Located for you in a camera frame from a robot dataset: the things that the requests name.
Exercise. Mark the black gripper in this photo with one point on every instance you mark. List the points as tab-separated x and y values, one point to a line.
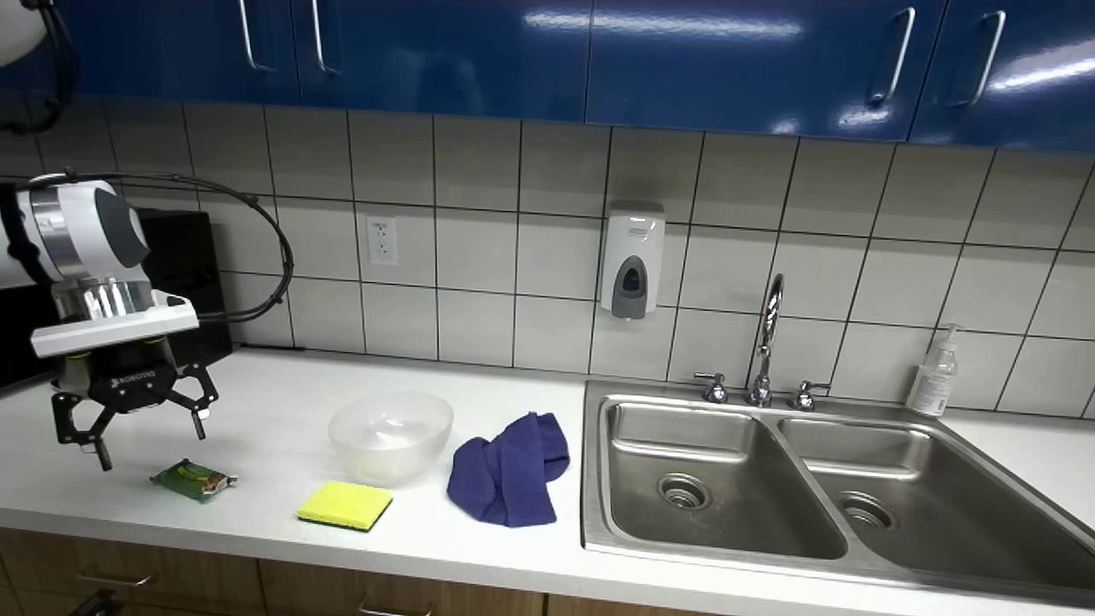
127	381

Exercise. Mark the green packet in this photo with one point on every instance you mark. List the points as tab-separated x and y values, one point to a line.
192	482

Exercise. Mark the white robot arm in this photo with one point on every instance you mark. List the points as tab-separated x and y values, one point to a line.
81	228

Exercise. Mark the clear plastic bowl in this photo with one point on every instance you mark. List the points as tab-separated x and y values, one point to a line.
390	435

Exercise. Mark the black microwave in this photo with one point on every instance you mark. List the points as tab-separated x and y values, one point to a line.
17	329

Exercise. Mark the black coffee maker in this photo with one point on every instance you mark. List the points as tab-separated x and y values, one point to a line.
188	258

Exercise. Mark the wooden drawer front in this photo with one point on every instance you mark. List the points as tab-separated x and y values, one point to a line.
344	592
173	577
618	608

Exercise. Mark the yellow sponge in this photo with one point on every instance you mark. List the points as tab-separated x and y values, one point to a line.
344	504

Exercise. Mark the blue cabinet door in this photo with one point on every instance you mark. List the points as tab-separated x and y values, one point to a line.
192	45
447	54
755	71
1015	80

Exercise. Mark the blue cloth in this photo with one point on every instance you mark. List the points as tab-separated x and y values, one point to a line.
506	474

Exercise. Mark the stainless steel double sink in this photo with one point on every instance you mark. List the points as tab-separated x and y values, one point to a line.
728	501

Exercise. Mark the chrome faucet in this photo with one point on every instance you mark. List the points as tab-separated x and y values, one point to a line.
763	344

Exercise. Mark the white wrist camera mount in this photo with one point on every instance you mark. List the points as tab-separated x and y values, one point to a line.
115	326

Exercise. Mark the white wall soap dispenser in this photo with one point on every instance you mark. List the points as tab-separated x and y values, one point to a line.
632	258

